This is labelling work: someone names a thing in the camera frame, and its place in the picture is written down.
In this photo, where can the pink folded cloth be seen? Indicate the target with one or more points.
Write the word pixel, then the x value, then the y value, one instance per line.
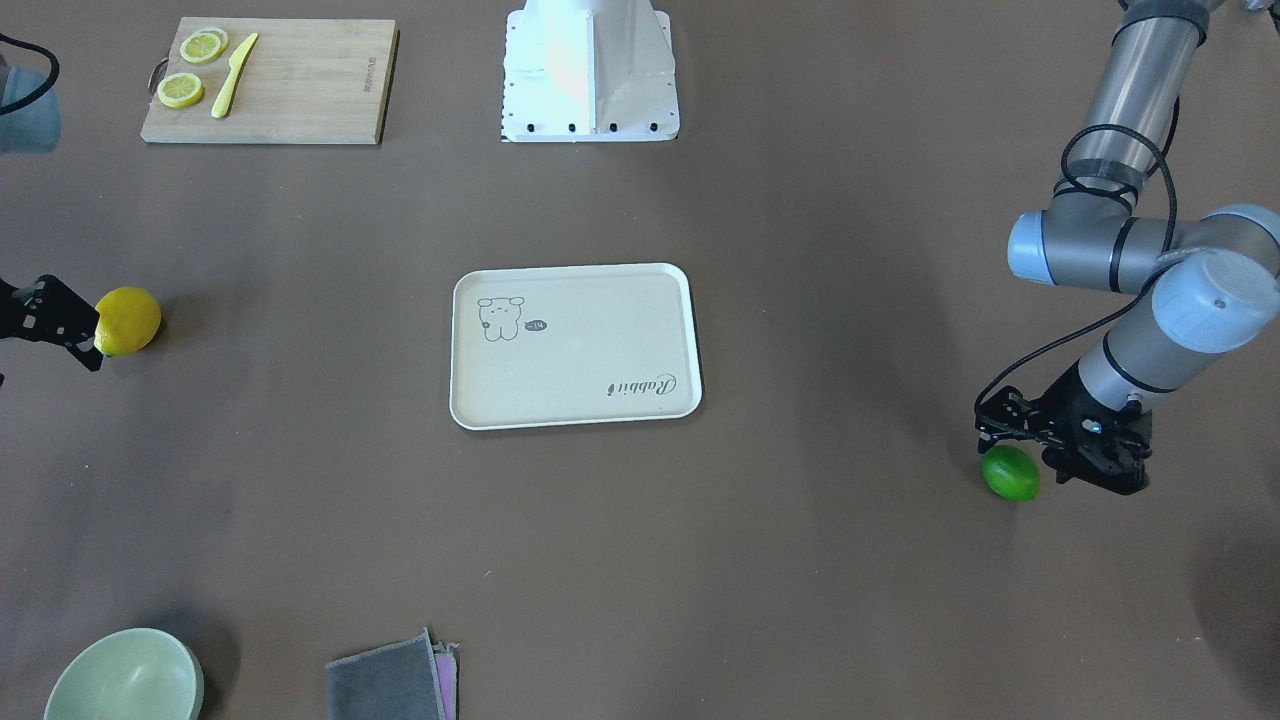
pixel 447 672

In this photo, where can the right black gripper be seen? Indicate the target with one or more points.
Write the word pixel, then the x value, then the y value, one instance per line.
pixel 48 313

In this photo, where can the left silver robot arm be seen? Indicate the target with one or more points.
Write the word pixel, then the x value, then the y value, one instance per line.
pixel 1196 290

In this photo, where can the grey folded cloth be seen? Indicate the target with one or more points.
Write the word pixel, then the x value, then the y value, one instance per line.
pixel 397 681

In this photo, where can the bamboo cutting board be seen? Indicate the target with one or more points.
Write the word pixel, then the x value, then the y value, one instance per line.
pixel 320 81

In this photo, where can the lemon slice lower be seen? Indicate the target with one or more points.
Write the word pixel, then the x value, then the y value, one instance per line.
pixel 179 90

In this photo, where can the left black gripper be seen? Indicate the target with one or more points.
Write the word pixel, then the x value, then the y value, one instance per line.
pixel 1063 401

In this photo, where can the cream rabbit tray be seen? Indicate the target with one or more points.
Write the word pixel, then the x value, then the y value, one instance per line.
pixel 573 345

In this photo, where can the lemon slice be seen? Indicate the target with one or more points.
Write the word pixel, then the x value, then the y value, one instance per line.
pixel 204 45
pixel 179 90

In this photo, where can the yellow plastic knife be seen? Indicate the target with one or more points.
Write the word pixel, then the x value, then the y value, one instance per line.
pixel 220 108

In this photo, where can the lemon slice upper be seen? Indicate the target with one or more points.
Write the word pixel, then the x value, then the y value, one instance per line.
pixel 204 45

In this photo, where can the light green bowl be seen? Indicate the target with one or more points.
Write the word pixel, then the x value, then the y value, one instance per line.
pixel 139 673

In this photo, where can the green lime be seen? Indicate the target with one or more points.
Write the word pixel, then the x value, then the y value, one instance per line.
pixel 1011 473

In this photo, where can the yellow lemon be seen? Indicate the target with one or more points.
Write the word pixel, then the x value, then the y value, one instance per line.
pixel 129 318

